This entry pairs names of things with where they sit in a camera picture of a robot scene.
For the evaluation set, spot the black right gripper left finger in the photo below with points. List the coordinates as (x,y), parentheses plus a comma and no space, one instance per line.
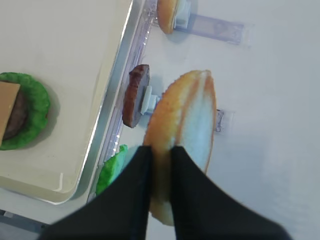
(120,212)

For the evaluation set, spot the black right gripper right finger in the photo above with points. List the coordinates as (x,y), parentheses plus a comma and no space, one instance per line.
(202,211)

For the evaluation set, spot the golden top bun one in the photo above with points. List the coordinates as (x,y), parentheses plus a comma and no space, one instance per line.
(185,116)

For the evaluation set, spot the golden bun one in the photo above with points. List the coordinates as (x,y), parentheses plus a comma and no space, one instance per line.
(185,116)
(166,12)

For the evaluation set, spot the upright green lettuce leaf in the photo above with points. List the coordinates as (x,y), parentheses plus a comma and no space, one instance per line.
(111,169)

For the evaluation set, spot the upright brown meat patty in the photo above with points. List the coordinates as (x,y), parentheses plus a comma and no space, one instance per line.
(139,78)

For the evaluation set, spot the green lettuce leaf on tray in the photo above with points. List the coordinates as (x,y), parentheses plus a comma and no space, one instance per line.
(38,104)

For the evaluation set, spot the brown meat patty on tray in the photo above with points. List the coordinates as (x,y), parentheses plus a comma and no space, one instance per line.
(18,116)

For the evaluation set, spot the orange cheese slice on tray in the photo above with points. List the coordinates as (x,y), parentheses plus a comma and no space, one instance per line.
(8,94)

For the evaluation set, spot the white rectangular serving tray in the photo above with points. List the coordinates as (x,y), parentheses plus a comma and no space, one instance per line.
(70,46)

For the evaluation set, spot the clear holder strip right buns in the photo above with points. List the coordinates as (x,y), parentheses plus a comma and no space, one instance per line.
(231,32)

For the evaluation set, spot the golden bun right one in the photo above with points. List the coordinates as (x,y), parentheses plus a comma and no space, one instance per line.
(166,12)

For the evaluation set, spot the long clear rail right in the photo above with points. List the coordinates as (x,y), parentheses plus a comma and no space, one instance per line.
(110,125)

